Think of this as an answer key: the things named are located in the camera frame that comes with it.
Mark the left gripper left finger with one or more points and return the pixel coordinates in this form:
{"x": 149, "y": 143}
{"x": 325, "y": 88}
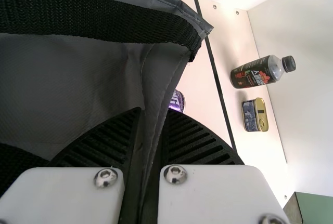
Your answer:
{"x": 65, "y": 195}

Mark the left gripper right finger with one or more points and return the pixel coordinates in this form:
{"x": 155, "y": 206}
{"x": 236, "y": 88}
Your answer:
{"x": 213, "y": 195}

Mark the purple drink can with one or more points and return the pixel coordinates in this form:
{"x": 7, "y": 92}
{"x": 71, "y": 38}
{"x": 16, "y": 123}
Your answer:
{"x": 178, "y": 100}

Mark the dark coffee bottle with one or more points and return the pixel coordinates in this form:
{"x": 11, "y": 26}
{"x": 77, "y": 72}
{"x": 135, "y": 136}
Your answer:
{"x": 249, "y": 76}

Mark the rectangular tin with gold lid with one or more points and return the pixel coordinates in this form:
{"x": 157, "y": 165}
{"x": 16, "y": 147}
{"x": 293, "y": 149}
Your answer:
{"x": 253, "y": 116}

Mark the black strip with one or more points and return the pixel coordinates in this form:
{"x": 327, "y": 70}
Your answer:
{"x": 220, "y": 94}

